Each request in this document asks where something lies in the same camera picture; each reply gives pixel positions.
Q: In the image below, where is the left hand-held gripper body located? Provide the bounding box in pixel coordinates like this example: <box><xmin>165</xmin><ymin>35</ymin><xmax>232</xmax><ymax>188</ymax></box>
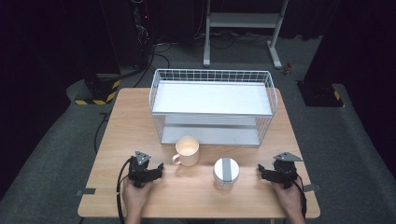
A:
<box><xmin>128</xmin><ymin>150</ymin><xmax>158</xmax><ymax>189</ymax></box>

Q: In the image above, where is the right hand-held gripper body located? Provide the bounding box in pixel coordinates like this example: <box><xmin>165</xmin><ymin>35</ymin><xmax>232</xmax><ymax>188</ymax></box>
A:
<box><xmin>270</xmin><ymin>151</ymin><xmax>304</xmax><ymax>189</ymax></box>

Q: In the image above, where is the cream ceramic mug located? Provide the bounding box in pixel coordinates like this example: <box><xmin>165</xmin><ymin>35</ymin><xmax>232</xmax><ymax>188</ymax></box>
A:
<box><xmin>171</xmin><ymin>135</ymin><xmax>200</xmax><ymax>167</ymax></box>

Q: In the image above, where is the glass jar with white lid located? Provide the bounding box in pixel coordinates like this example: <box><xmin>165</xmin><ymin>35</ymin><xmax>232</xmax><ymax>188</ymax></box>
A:
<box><xmin>213</xmin><ymin>157</ymin><xmax>241</xmax><ymax>191</ymax></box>

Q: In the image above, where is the white wire two-tier rack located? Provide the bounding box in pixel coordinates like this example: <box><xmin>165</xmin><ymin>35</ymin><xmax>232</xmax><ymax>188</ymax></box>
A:
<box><xmin>148</xmin><ymin>68</ymin><xmax>278</xmax><ymax>147</ymax></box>

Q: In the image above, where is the person's right hand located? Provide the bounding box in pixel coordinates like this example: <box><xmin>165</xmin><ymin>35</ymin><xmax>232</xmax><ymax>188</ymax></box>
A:
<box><xmin>271</xmin><ymin>179</ymin><xmax>304</xmax><ymax>217</ymax></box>

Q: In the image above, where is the black yellow striped stand base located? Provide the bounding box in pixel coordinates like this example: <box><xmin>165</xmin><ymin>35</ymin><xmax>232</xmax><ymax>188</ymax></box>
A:
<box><xmin>296</xmin><ymin>79</ymin><xmax>347</xmax><ymax>108</ymax></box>
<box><xmin>74</xmin><ymin>74</ymin><xmax>121</xmax><ymax>106</ymax></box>

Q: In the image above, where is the black equipment tower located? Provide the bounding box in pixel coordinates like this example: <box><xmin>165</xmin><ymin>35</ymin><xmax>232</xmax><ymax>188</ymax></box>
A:
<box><xmin>128</xmin><ymin>0</ymin><xmax>154</xmax><ymax>70</ymax></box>

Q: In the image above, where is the grey metal stand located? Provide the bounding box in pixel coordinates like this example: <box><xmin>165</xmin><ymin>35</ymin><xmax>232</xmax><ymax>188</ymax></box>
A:
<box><xmin>203</xmin><ymin>0</ymin><xmax>290</xmax><ymax>70</ymax></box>

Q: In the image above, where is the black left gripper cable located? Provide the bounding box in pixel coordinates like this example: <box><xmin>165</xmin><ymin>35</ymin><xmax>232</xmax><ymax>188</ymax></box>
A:
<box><xmin>116</xmin><ymin>157</ymin><xmax>134</xmax><ymax>224</ymax></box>

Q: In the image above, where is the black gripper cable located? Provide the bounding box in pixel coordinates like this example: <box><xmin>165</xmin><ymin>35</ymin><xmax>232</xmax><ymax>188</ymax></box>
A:
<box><xmin>116</xmin><ymin>157</ymin><xmax>134</xmax><ymax>224</ymax></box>
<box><xmin>293</xmin><ymin>177</ymin><xmax>308</xmax><ymax>219</ymax></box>

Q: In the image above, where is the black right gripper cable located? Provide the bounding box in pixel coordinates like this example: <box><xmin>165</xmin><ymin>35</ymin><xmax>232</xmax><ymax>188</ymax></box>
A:
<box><xmin>293</xmin><ymin>177</ymin><xmax>308</xmax><ymax>219</ymax></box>

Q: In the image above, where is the thin black floor cable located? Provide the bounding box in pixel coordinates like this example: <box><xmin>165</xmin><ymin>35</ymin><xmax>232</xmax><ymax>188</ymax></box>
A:
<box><xmin>93</xmin><ymin>109</ymin><xmax>113</xmax><ymax>154</ymax></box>

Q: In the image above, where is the bundle of floor cables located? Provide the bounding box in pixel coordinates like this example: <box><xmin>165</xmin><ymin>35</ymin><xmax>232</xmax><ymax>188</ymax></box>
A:
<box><xmin>191</xmin><ymin>29</ymin><xmax>273</xmax><ymax>50</ymax></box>

